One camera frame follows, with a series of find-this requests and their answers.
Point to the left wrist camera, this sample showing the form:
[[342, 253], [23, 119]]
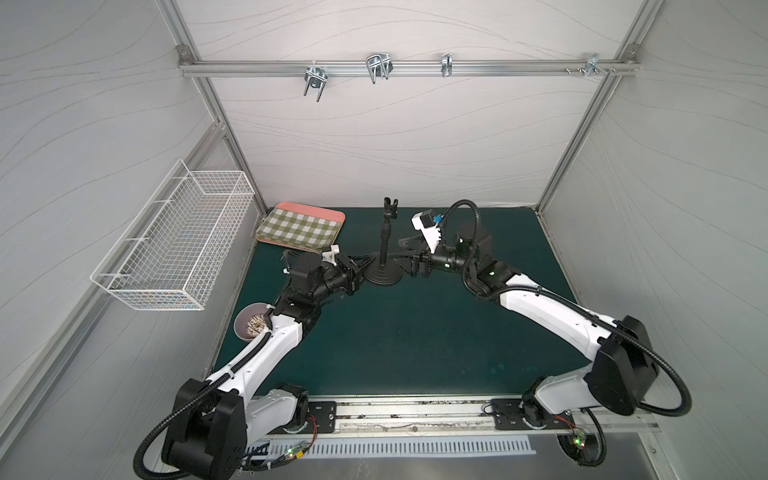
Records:
[[330, 253]]

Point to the metal U-bolt clamp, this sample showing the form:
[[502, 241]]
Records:
[[315, 79]]

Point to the white slotted cable duct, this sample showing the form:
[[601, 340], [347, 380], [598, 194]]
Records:
[[421, 447]]

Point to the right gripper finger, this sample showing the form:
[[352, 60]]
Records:
[[416, 242], [408, 257]]

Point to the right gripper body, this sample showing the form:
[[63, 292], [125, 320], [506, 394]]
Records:
[[426, 263]]

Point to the metal corner bracket bolts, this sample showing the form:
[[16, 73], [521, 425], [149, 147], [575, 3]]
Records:
[[591, 67]]

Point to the small metal bracket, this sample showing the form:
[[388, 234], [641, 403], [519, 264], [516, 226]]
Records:
[[446, 65]]

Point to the horizontal aluminium top rail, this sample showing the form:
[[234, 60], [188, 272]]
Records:
[[401, 68]]

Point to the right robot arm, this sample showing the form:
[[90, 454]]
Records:
[[623, 374]]

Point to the black round stand base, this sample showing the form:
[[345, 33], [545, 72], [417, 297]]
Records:
[[387, 275]]

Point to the white wire basket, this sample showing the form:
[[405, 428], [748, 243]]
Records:
[[170, 255]]

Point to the metal double hook clamp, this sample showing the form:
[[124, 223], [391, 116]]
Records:
[[379, 66]]

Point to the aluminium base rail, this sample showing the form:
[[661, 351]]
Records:
[[458, 415]]

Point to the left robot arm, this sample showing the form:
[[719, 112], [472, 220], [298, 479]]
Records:
[[214, 420]]

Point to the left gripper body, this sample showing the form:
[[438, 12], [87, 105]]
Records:
[[347, 270]]

